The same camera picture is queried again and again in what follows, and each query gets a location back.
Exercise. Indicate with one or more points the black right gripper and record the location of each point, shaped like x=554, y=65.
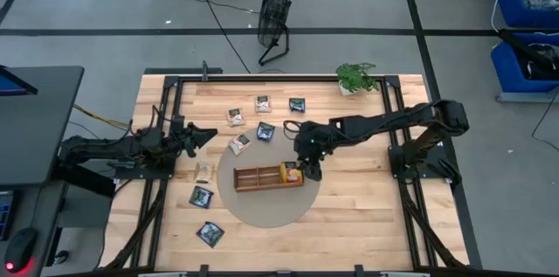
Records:
x=312, y=148

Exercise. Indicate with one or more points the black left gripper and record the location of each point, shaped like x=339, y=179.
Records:
x=177, y=142

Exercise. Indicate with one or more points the tan foil tea packet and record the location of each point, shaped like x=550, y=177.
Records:
x=203, y=172

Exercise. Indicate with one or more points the peach tea packet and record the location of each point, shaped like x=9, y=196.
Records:
x=239, y=143
x=236, y=116
x=263, y=103

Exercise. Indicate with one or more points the blackcurrant tea packet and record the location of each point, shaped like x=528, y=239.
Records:
x=201, y=197
x=210, y=233
x=297, y=104
x=265, y=131

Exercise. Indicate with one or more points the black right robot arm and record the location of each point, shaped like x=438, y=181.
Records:
x=384, y=122

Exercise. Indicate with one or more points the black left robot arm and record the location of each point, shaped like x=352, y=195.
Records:
x=100, y=148

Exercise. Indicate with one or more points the wooden tea organizer box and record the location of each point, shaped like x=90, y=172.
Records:
x=251, y=177

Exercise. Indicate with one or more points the round grey table mat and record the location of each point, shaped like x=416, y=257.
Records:
x=266, y=207

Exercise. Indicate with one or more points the green plant in white pot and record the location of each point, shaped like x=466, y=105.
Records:
x=356, y=78

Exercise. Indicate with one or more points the black floor fan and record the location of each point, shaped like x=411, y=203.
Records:
x=275, y=15

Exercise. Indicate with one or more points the black desk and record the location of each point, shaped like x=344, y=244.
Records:
x=39, y=128

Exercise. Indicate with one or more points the computer monitor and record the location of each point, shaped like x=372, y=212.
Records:
x=11, y=85

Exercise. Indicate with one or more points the black keyboard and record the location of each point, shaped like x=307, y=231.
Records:
x=4, y=216

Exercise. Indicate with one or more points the black computer mouse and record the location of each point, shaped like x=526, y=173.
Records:
x=19, y=248

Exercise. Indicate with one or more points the blue storage bin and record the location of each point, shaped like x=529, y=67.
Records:
x=511, y=6
x=506, y=71

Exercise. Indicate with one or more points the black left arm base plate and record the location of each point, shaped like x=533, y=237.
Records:
x=144, y=174

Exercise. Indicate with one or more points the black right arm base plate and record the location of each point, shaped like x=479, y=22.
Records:
x=395, y=165

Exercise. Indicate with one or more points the black aluminium rig frame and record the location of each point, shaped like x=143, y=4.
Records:
x=284, y=78

